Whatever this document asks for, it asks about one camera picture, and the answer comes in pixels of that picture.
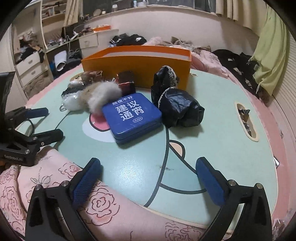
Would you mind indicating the black clothes pile left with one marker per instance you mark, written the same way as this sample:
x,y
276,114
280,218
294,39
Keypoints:
x,y
126,40

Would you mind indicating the beige curtain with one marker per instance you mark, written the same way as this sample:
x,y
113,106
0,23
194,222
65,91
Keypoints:
x,y
250,14

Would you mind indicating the brown wrapped package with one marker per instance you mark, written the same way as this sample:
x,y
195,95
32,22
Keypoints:
x,y
90,77

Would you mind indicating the clear plastic item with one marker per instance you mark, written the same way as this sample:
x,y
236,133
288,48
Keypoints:
x,y
72,98

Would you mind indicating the blue metal tin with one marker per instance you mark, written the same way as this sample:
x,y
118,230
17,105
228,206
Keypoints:
x,y
131,117

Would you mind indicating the black clothes pile right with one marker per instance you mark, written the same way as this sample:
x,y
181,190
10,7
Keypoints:
x,y
241,67

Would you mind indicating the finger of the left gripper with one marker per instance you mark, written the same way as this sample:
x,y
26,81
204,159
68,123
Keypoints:
x,y
19,115
48,137

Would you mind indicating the beige fluffy scrunchie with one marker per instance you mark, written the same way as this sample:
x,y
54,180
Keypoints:
x,y
96,95

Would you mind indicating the small orange box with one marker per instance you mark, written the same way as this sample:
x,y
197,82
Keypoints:
x,y
101,28

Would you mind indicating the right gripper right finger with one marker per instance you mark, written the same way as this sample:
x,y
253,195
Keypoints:
x,y
254,222

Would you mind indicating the dark red small box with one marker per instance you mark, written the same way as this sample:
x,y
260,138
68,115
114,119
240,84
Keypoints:
x,y
126,83

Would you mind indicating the black clothes pile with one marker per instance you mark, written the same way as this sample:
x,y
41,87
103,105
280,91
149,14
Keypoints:
x,y
126,40
241,67

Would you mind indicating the green hanging cloth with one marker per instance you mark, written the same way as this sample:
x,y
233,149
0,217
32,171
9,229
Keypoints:
x,y
271,52

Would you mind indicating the orange cardboard box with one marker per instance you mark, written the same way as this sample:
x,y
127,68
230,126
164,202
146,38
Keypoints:
x,y
138,67

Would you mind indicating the pink floral bedsheet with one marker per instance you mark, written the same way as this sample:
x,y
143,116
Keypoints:
x,y
132,223

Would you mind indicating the white drawer cabinet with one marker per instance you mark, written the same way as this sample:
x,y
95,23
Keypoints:
x,y
95,42

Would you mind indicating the black lace fabric bundle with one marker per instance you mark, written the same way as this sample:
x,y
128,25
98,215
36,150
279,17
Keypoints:
x,y
177,106

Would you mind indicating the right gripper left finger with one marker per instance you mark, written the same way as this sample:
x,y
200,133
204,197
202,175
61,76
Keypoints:
x,y
53,212

